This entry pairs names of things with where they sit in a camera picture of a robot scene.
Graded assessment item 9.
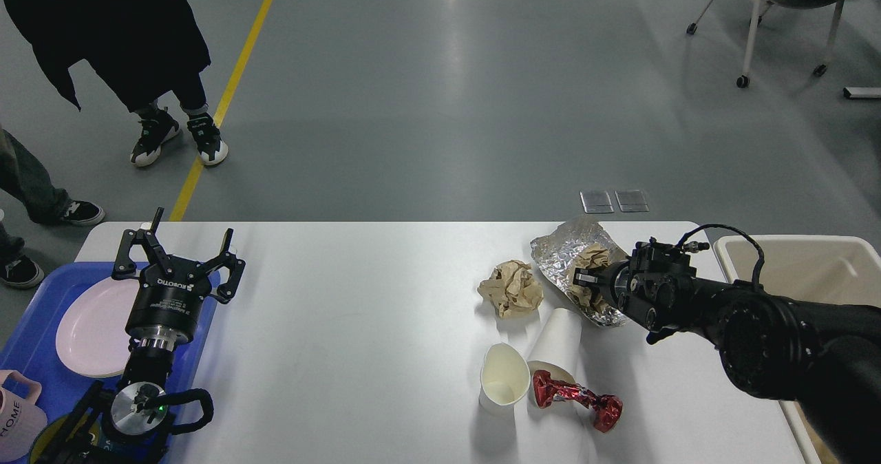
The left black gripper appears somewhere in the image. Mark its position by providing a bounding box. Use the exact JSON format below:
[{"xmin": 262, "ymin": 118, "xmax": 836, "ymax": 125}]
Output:
[{"xmin": 112, "ymin": 207, "xmax": 246, "ymax": 351}]

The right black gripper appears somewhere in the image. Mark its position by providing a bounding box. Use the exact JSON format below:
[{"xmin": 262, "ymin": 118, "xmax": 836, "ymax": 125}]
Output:
[{"xmin": 573, "ymin": 258, "xmax": 644, "ymax": 320}]

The brown paper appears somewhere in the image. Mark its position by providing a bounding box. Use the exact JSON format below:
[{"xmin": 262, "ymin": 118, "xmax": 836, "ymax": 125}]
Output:
[{"xmin": 566, "ymin": 242, "xmax": 610, "ymax": 315}]

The pink plate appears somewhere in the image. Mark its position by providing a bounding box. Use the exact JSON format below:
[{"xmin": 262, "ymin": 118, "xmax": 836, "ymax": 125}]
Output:
[{"xmin": 54, "ymin": 277, "xmax": 139, "ymax": 379}]

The dark teal mug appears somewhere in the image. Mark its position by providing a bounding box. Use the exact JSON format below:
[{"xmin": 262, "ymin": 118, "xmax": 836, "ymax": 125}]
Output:
[{"xmin": 26, "ymin": 413, "xmax": 102, "ymax": 463}]

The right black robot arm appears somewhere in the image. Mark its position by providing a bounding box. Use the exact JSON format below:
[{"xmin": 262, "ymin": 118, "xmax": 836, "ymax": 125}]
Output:
[{"xmin": 573, "ymin": 232, "xmax": 880, "ymax": 463}]

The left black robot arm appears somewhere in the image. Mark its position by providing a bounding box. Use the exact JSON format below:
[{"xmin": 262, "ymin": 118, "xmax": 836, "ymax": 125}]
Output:
[{"xmin": 30, "ymin": 208, "xmax": 246, "ymax": 463}]

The aluminium foil sheet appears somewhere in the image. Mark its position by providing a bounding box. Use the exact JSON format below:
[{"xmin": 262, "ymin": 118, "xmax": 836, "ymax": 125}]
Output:
[{"xmin": 531, "ymin": 214, "xmax": 628, "ymax": 327}]

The left metal floor plate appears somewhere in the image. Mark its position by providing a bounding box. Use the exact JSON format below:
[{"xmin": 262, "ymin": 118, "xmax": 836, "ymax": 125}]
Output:
[{"xmin": 580, "ymin": 190, "xmax": 615, "ymax": 214}]

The metal floor plate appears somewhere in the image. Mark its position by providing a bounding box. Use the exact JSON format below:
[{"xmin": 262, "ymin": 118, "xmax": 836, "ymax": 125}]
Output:
[
  {"xmin": 615, "ymin": 190, "xmax": 650, "ymax": 213},
  {"xmin": 580, "ymin": 190, "xmax": 615, "ymax": 214}
]

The right metal floor plate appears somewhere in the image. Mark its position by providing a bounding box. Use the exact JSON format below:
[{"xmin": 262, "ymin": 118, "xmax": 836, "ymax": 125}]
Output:
[{"xmin": 615, "ymin": 190, "xmax": 650, "ymax": 213}]

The crumpled brown paper ball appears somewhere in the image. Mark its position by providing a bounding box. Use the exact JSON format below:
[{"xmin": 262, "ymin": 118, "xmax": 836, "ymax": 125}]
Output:
[{"xmin": 476, "ymin": 260, "xmax": 544, "ymax": 319}]

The lying white paper cup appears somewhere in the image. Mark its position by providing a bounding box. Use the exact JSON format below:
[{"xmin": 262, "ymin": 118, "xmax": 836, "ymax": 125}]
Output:
[{"xmin": 527, "ymin": 308, "xmax": 583, "ymax": 383}]

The shoe at edge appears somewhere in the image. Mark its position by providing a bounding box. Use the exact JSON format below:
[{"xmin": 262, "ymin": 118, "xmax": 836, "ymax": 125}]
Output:
[
  {"xmin": 1, "ymin": 223, "xmax": 45, "ymax": 291},
  {"xmin": 0, "ymin": 128, "xmax": 107, "ymax": 226}
]

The red foil wrapper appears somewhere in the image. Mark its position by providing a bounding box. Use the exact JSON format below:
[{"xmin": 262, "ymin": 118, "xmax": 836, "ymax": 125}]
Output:
[{"xmin": 531, "ymin": 370, "xmax": 624, "ymax": 433}]

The upright white paper cup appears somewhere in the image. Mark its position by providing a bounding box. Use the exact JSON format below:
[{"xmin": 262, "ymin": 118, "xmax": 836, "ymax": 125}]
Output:
[{"xmin": 479, "ymin": 342, "xmax": 531, "ymax": 416}]

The blue plastic tray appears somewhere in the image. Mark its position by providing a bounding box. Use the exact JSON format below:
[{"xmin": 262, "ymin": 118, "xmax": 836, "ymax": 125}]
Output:
[{"xmin": 1, "ymin": 262, "xmax": 218, "ymax": 463}]

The pink mug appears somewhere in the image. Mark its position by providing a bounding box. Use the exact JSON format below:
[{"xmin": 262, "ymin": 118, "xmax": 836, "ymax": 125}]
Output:
[{"xmin": 1, "ymin": 370, "xmax": 48, "ymax": 462}]

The beige plastic bin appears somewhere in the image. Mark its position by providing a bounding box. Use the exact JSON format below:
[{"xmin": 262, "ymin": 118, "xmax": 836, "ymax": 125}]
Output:
[{"xmin": 713, "ymin": 235, "xmax": 880, "ymax": 463}]

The person in black coat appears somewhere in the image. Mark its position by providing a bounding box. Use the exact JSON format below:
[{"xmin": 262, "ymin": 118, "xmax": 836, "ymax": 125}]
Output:
[{"xmin": 3, "ymin": 0, "xmax": 229, "ymax": 168}]

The white bar on floor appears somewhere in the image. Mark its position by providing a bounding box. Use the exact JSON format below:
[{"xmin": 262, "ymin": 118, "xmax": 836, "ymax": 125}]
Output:
[{"xmin": 842, "ymin": 85, "xmax": 881, "ymax": 100}]

